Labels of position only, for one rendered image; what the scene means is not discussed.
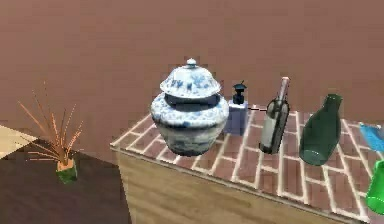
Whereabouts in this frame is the blue and white porcelain jar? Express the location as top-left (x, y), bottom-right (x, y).
top-left (149, 58), bottom-right (230, 157)

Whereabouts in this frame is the blue soap dispenser black pump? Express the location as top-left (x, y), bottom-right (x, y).
top-left (224, 80), bottom-right (249, 137)

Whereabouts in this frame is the wooden counter with brick top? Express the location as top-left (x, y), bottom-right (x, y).
top-left (109, 105), bottom-right (384, 224)

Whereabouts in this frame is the dark wine bottle white label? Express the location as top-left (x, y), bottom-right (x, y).
top-left (258, 76), bottom-right (291, 155)

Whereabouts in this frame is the dark green glass bottle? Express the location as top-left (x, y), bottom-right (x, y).
top-left (298, 93), bottom-right (344, 167)

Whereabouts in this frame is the orange plant in green pot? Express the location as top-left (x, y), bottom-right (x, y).
top-left (17, 80), bottom-right (84, 185)

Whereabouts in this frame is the blue cloth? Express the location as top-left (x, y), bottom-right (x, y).
top-left (359, 122), bottom-right (384, 153)

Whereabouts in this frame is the bright green glass cup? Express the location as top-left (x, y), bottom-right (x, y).
top-left (365, 159), bottom-right (384, 216)

